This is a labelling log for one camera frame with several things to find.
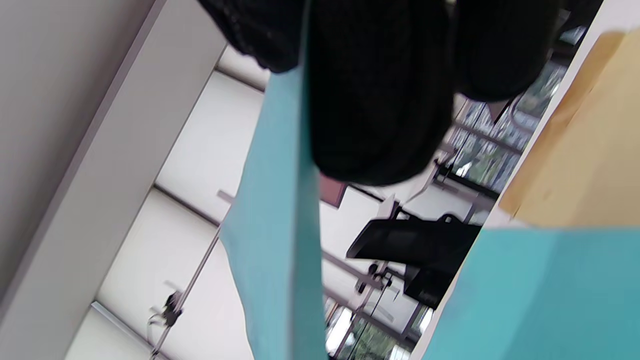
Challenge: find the person's right hand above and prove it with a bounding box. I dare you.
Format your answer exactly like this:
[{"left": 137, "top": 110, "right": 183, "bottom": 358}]
[{"left": 197, "top": 0, "right": 603, "bottom": 187}]

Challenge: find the teal cloth sheet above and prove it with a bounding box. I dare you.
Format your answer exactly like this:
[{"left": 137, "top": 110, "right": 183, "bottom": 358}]
[{"left": 220, "top": 0, "right": 331, "bottom": 360}]

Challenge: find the dark red board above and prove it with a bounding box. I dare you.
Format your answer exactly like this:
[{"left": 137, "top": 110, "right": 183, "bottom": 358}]
[{"left": 319, "top": 174, "right": 348, "bottom": 209}]

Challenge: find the black office chair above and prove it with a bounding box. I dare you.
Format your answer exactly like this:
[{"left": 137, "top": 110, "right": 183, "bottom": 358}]
[{"left": 346, "top": 214, "right": 483, "bottom": 309}]

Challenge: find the yellow mat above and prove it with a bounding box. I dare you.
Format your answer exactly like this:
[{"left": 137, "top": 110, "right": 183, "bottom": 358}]
[{"left": 498, "top": 30, "right": 640, "bottom": 231}]

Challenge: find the teal mat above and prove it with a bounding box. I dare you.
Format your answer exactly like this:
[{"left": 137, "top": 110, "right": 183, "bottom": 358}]
[{"left": 422, "top": 227, "right": 640, "bottom": 360}]

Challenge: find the metal rod with clamp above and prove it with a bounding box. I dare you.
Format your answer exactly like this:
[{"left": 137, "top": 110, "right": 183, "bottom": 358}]
[{"left": 148, "top": 190, "right": 237, "bottom": 360}]

